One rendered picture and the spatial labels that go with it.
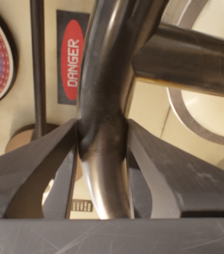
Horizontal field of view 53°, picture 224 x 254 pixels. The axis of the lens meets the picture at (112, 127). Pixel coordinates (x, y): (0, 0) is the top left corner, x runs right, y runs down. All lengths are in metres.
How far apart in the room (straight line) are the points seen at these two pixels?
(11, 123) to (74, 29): 0.19
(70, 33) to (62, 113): 0.13
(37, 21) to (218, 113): 0.21
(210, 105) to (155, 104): 0.13
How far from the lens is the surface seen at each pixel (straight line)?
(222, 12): 0.23
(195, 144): 0.44
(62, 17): 0.32
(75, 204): 0.54
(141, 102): 0.36
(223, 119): 0.27
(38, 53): 0.28
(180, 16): 0.23
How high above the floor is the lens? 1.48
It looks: 5 degrees down
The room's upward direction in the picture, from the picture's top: 85 degrees counter-clockwise
